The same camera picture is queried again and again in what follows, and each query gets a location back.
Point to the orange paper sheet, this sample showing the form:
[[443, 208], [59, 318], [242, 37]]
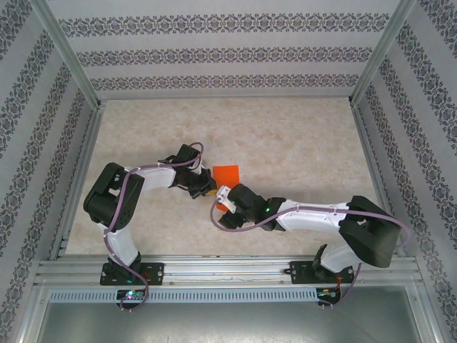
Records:
[[226, 175]]

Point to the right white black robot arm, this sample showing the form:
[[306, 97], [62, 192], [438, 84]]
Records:
[[371, 236]]

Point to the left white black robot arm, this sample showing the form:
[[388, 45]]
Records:
[[123, 246]]

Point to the grey metal sheet tray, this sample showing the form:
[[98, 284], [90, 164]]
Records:
[[228, 325]]

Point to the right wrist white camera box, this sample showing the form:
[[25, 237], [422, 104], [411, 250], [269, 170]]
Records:
[[225, 194]]

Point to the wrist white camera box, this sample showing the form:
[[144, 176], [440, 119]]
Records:
[[200, 165], [225, 194]]

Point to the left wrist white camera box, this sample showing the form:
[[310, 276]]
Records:
[[200, 165]]

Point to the aluminium mounting rail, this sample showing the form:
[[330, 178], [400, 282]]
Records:
[[228, 269]]

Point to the aluminium back frame bar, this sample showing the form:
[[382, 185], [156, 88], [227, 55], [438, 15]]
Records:
[[225, 97]]

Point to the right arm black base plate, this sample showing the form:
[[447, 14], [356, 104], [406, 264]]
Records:
[[301, 273]]

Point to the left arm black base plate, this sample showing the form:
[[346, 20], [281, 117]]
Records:
[[155, 273]]

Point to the aluminium side rail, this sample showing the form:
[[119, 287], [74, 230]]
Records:
[[80, 171], [378, 178]]

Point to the aluminium frame post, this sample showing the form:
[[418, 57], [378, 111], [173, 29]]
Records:
[[382, 53], [68, 57]]

